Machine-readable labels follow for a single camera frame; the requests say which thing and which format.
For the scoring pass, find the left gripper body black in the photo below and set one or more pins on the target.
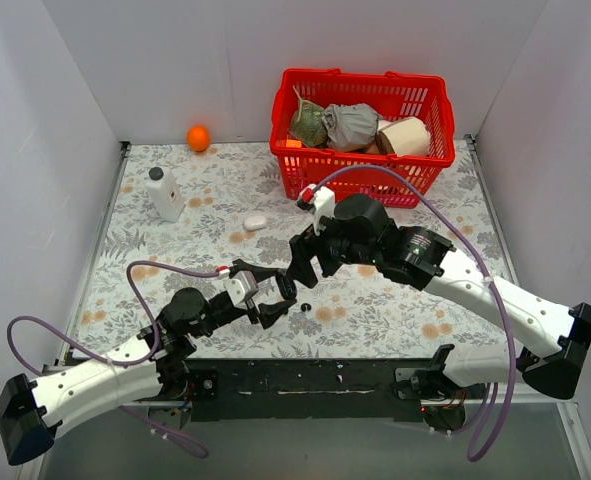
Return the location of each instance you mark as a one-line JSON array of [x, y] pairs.
[[232, 312]]

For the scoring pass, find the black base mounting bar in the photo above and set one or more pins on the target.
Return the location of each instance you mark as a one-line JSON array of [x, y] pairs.
[[318, 388]]

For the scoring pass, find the black earbud charging case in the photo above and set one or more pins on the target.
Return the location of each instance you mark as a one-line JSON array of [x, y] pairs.
[[286, 285]]

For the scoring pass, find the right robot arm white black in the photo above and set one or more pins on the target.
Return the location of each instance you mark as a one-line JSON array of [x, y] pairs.
[[555, 339]]

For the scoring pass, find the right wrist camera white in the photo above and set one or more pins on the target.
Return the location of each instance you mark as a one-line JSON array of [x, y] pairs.
[[320, 203]]

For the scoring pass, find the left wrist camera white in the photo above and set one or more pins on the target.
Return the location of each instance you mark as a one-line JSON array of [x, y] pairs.
[[241, 286]]

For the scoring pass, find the grey crumpled bag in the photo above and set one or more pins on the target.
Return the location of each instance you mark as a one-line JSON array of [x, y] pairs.
[[350, 127]]

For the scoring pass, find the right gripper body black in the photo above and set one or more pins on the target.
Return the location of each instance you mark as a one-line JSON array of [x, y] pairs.
[[318, 254]]

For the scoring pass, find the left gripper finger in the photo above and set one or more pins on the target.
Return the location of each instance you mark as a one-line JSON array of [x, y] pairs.
[[259, 273], [269, 314]]

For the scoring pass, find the red plastic shopping basket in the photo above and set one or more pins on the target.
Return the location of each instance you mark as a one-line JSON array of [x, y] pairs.
[[393, 95]]

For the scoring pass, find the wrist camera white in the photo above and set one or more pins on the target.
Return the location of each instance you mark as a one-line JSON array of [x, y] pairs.
[[241, 286], [320, 203]]

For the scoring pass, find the orange fruit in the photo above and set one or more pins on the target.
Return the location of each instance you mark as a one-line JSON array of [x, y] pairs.
[[198, 138]]

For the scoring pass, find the beige paper roll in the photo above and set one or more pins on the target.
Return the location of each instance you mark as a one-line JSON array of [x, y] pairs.
[[406, 137]]

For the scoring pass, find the white bottle black cap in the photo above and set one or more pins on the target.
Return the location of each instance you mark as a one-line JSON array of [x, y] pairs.
[[165, 193]]

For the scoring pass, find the white earbud charging case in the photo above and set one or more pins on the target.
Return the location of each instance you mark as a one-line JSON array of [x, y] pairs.
[[255, 222]]

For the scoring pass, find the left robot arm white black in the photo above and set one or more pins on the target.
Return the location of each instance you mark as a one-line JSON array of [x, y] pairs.
[[150, 365]]

